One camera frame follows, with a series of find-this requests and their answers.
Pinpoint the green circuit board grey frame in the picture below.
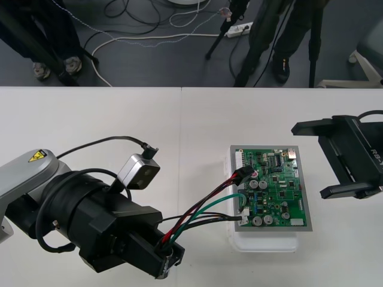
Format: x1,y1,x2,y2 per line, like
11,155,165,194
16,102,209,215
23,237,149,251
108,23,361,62
229,145,314,233

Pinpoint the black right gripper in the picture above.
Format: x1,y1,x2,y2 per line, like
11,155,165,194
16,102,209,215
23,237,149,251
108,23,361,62
291,114,383,200

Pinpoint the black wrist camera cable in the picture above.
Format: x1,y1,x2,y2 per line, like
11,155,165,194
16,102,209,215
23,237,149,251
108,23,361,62
56,135,159,164
358,109,383,123

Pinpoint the person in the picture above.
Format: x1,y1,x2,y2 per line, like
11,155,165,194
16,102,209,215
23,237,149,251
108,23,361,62
233,0,309,88
0,0,84,81

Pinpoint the white and grey chair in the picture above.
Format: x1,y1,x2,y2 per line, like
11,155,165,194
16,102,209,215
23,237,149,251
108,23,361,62
317,17,383,90

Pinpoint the thick white floor cable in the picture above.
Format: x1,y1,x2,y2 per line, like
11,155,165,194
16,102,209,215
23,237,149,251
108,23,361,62
92,30,229,88

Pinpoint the white power strip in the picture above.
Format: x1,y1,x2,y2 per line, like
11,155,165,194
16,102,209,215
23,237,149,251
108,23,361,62
225,21,255,39

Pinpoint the black left wrist camera cable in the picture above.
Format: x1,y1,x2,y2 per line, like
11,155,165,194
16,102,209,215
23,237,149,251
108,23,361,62
56,135,159,164

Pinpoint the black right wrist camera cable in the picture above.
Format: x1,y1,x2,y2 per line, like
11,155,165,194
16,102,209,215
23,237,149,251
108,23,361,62
358,109,383,123

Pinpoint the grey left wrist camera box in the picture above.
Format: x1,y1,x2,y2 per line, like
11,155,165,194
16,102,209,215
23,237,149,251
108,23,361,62
117,152,162,191

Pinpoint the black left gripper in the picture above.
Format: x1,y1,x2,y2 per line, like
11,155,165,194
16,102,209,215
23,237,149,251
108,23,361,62
73,192,185,274

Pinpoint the red black green cable bundle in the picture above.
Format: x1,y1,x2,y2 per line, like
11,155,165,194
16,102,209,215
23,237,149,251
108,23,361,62
154,166,258,270

